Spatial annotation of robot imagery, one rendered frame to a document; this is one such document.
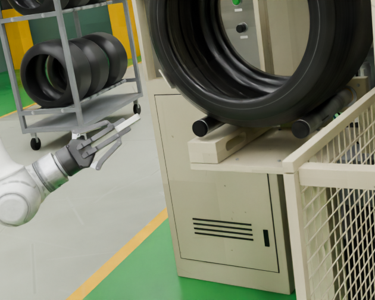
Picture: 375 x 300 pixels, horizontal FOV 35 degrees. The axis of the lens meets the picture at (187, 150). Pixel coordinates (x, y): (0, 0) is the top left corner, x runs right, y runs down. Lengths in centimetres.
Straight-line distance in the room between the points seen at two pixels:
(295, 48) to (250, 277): 112
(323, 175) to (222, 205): 159
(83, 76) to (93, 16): 704
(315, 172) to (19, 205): 70
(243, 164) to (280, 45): 44
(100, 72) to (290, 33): 393
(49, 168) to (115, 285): 135
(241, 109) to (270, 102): 8
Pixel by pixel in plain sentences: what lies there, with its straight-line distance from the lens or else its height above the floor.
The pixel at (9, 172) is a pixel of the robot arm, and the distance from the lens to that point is 141.
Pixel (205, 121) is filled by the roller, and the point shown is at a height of 92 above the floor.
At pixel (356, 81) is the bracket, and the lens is 174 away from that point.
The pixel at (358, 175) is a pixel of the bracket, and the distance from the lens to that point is 89.
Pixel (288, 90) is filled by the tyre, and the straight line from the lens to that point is 143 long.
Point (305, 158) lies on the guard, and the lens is 95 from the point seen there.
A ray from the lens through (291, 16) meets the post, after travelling 180.
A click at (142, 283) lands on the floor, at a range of 279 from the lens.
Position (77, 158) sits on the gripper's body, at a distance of 158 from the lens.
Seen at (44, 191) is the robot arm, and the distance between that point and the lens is 157.
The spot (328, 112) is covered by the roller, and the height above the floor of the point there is 91.
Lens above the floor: 128
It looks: 16 degrees down
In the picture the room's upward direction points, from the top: 9 degrees counter-clockwise
